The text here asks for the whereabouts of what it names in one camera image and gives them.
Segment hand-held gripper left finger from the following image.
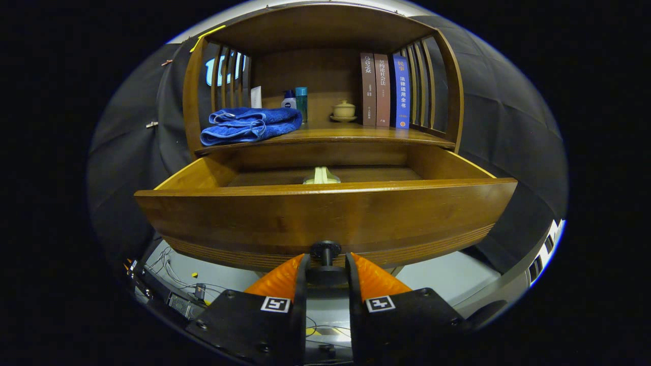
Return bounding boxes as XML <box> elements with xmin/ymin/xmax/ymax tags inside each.
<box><xmin>186</xmin><ymin>253</ymin><xmax>310</xmax><ymax>366</ymax></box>

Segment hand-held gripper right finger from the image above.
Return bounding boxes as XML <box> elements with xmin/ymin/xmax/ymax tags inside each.
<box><xmin>346</xmin><ymin>252</ymin><xmax>471</xmax><ymax>366</ymax></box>

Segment wooden countertop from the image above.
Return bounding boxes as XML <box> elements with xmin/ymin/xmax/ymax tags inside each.
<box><xmin>196</xmin><ymin>122</ymin><xmax>456</xmax><ymax>156</ymax></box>

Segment wooden cabinet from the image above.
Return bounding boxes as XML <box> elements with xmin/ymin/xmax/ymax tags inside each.
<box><xmin>182</xmin><ymin>3</ymin><xmax>464</xmax><ymax>158</ymax></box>

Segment grey electronics box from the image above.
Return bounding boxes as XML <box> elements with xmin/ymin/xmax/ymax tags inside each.
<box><xmin>167</xmin><ymin>292</ymin><xmax>206</xmax><ymax>320</ymax></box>

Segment white slotted device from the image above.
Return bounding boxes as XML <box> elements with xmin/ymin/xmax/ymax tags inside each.
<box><xmin>526</xmin><ymin>219</ymin><xmax>566</xmax><ymax>288</ymax></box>

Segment blue folded towel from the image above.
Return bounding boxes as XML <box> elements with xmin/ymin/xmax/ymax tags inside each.
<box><xmin>200</xmin><ymin>107</ymin><xmax>303</xmax><ymax>147</ymax></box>

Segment teal bottle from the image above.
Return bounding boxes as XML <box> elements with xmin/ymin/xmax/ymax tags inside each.
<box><xmin>295</xmin><ymin>86</ymin><xmax>308</xmax><ymax>124</ymax></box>

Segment blue book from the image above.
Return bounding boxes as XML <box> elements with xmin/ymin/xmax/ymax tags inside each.
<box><xmin>389</xmin><ymin>55</ymin><xmax>410</xmax><ymax>130</ymax></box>

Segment reddish brown book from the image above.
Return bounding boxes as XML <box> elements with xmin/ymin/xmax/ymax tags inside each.
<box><xmin>374</xmin><ymin>53</ymin><xmax>391</xmax><ymax>128</ymax></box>

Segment dark brown book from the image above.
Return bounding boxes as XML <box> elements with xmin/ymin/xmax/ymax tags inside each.
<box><xmin>361</xmin><ymin>52</ymin><xmax>377</xmax><ymax>127</ymax></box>

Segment yellow tape strip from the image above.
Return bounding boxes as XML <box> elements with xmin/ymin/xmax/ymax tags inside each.
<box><xmin>189</xmin><ymin>24</ymin><xmax>227</xmax><ymax>53</ymax></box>

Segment loose floor cables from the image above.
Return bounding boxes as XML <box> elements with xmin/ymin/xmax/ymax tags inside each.
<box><xmin>145</xmin><ymin>247</ymin><xmax>227</xmax><ymax>306</ymax></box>

